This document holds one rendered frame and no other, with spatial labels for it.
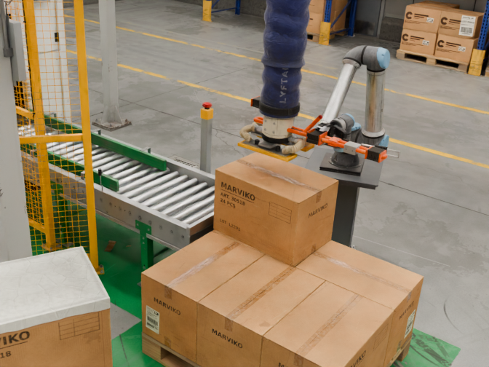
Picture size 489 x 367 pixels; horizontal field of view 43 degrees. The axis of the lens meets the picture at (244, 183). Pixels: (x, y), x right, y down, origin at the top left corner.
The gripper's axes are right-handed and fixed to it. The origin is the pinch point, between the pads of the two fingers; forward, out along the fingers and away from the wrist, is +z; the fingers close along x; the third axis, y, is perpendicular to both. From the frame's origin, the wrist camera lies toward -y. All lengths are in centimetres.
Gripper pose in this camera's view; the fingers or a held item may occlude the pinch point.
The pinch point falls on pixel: (320, 137)
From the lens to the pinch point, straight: 334.8
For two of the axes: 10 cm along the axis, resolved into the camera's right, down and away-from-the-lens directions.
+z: -5.8, 3.2, -7.4
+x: 0.5, -9.0, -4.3
